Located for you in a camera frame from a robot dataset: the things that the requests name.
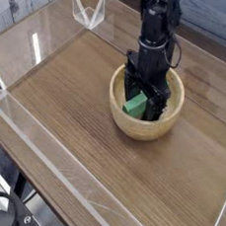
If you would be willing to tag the green rectangular block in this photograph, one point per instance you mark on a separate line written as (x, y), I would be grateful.
(136, 106)

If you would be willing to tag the black table leg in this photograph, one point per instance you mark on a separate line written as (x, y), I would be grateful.
(20, 185)

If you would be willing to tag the brown wooden bowl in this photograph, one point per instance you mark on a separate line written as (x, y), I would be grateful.
(144, 129)

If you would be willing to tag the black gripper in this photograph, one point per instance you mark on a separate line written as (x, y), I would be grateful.
(146, 71)

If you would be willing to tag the black metal mount plate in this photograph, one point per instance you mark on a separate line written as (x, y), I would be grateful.
(25, 217)

